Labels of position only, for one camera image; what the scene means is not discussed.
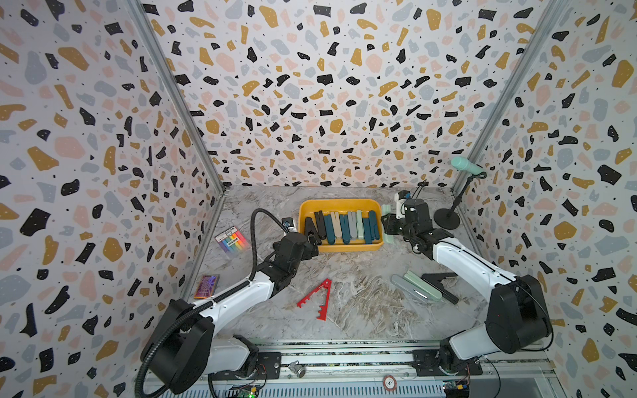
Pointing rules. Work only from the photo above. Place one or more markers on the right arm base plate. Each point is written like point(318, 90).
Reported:
point(443, 362)

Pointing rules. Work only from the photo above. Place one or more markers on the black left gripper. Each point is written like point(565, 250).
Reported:
point(310, 251)

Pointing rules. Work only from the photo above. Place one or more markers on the dark teal pruning pliers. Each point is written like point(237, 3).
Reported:
point(373, 222)

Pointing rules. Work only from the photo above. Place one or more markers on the mint green microphone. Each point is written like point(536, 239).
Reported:
point(464, 165)

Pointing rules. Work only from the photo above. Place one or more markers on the cream pruning pliers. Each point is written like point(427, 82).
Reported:
point(335, 217)

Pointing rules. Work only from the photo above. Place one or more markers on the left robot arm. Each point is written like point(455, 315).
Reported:
point(182, 347)

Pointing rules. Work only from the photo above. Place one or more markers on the black microphone stand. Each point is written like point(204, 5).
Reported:
point(447, 218)

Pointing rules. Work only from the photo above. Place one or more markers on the yellow plastic storage box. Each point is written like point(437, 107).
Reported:
point(342, 206)

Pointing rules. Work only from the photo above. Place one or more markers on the silver round knob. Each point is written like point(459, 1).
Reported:
point(298, 369)

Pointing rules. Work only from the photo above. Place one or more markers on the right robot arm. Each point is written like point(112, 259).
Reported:
point(517, 314)

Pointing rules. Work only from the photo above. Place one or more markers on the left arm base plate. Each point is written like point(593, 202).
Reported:
point(258, 367)

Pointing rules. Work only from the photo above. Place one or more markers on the red pruning pliers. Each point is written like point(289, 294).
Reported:
point(320, 296)

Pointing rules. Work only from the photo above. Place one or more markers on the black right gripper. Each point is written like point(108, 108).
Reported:
point(392, 226)

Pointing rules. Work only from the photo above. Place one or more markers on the coloured marker pack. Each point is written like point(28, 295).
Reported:
point(232, 241)

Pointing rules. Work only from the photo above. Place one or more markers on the small pink card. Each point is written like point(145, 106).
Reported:
point(206, 286)

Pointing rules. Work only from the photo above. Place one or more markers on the mint green pruning pliers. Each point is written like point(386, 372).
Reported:
point(359, 224)

